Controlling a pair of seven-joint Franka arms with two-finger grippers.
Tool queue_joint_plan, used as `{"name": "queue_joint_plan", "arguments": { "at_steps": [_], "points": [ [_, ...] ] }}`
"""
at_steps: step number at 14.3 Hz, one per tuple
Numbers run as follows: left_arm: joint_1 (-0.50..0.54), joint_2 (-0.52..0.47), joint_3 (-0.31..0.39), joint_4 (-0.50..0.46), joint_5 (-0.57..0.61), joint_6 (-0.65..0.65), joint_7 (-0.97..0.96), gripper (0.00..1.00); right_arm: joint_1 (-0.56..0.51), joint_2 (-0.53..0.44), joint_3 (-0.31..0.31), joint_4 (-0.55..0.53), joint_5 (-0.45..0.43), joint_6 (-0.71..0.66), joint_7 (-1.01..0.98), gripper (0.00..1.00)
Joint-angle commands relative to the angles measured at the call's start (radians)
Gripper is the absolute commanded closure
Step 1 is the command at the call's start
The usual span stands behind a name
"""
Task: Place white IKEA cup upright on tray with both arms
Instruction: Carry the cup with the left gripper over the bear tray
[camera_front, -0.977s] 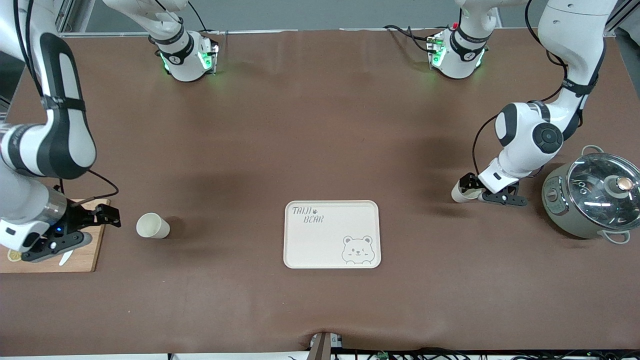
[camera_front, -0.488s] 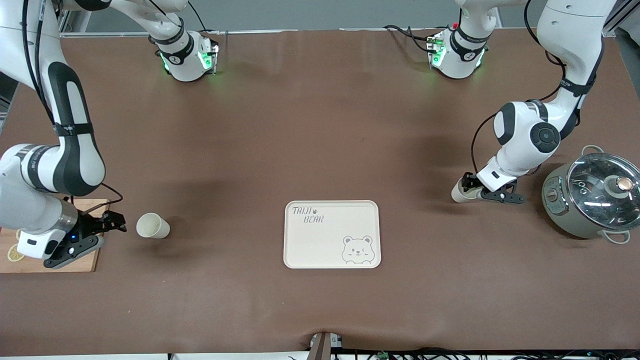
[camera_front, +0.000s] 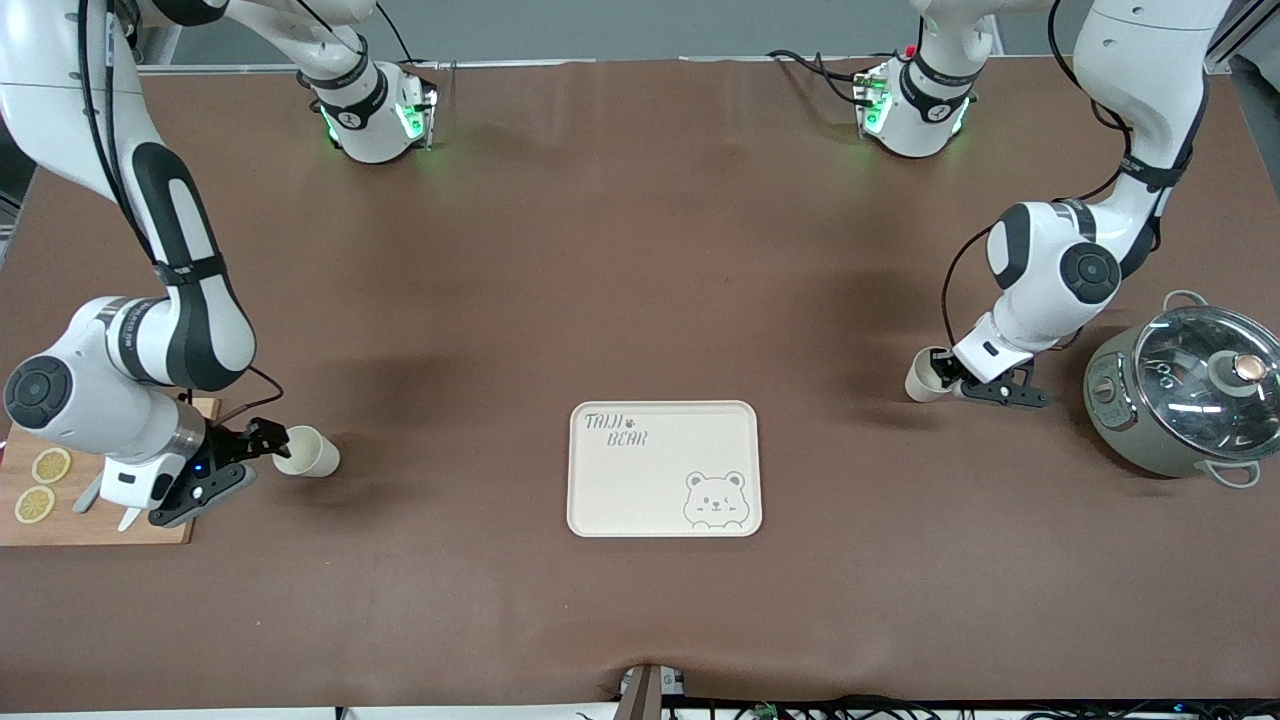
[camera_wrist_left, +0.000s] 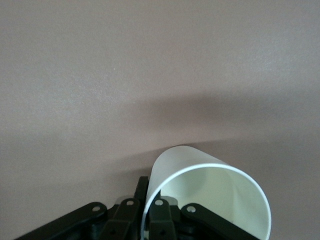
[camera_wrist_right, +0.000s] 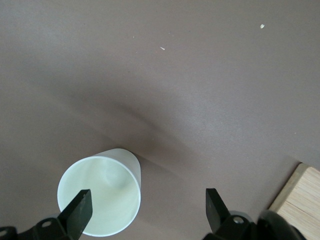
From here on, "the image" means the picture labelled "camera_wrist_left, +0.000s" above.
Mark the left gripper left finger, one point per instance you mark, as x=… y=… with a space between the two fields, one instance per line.
x=122 y=215

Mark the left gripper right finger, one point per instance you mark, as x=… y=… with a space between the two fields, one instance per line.
x=162 y=217

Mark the white plastic cup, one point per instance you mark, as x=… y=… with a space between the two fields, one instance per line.
x=225 y=195

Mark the brown table cover mat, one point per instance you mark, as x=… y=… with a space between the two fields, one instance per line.
x=100 y=75

